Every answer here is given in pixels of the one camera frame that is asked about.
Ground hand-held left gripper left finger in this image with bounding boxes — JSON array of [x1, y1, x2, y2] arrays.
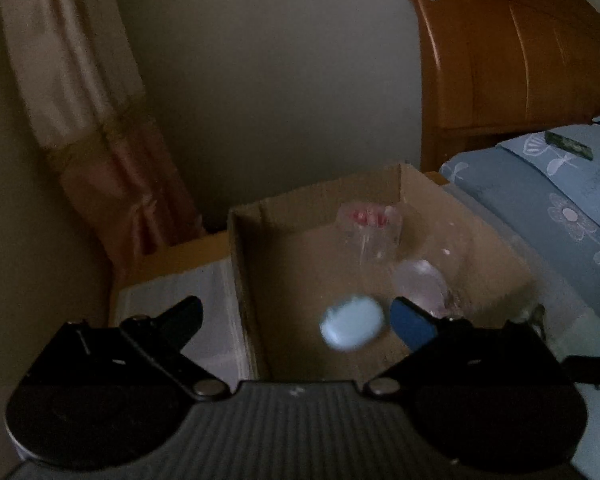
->
[[24, 296, 232, 402]]

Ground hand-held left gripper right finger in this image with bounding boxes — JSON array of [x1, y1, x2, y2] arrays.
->
[[362, 297, 576, 403]]

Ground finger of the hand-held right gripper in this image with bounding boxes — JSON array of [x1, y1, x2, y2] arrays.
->
[[564, 355, 600, 392]]

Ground light blue oval object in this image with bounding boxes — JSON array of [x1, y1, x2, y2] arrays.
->
[[320, 295, 384, 349]]

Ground brown cardboard box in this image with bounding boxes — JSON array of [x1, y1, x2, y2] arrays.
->
[[227, 162, 547, 386]]

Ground grey checked cloth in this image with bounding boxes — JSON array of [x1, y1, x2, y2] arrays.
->
[[115, 257, 258, 382]]

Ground clear plastic jar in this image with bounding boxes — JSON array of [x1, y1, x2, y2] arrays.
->
[[394, 220, 481, 318]]

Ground blue floral quilt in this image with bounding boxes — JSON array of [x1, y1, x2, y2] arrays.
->
[[439, 115, 600, 346]]

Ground clear jar with red lid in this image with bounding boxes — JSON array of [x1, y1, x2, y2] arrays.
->
[[337, 201, 402, 262]]

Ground green packet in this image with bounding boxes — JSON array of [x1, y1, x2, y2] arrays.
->
[[545, 130, 596, 162]]

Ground beige and pink curtain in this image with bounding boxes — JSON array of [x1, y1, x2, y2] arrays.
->
[[0, 0, 207, 271]]

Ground wooden headboard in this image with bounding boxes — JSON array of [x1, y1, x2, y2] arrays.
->
[[392, 0, 600, 173]]

